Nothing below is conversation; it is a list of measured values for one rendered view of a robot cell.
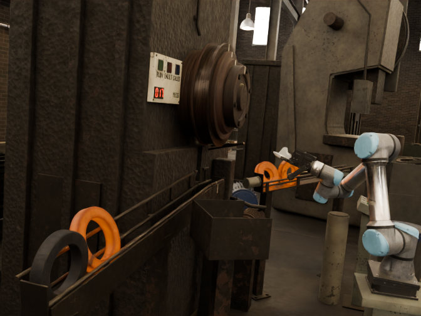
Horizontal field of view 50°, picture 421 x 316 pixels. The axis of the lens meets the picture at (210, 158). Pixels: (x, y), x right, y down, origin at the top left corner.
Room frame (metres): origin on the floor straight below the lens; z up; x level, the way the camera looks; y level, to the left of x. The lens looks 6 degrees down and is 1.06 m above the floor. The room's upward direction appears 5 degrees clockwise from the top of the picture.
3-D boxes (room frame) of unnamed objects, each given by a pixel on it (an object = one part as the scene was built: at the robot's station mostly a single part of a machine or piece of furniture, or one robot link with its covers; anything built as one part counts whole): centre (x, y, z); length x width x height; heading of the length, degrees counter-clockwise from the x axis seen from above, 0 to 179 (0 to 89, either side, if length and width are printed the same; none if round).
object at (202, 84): (2.08, -0.01, 1.11); 0.47 x 0.06 x 0.47; 162
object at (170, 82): (1.79, 0.20, 1.15); 0.26 x 0.02 x 0.18; 162
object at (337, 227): (2.50, -0.76, 0.26); 0.12 x 0.12 x 0.52
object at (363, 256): (2.49, -0.92, 0.31); 0.24 x 0.16 x 0.62; 162
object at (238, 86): (2.05, -0.10, 1.11); 0.28 x 0.06 x 0.28; 162
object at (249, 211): (2.35, -0.24, 0.27); 0.22 x 0.13 x 0.53; 162
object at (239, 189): (4.34, -0.33, 0.17); 0.57 x 0.31 x 0.34; 2
